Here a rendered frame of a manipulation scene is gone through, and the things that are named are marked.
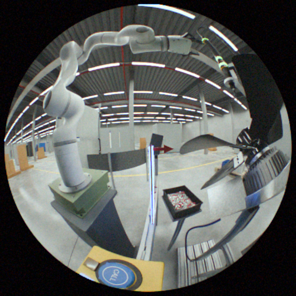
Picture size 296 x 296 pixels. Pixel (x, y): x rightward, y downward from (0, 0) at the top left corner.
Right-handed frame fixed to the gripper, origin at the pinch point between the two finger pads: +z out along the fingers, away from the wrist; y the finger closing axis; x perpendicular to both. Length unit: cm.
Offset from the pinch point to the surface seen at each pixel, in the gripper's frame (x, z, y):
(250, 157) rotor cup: -50, 12, 4
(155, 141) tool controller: -48, -26, -57
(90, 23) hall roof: 435, -230, 0
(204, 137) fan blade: -43.9, -13.7, 8.3
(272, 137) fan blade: -42, 36, 7
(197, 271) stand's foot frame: -158, 20, 27
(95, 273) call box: -58, -28, 26
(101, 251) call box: -58, -29, 22
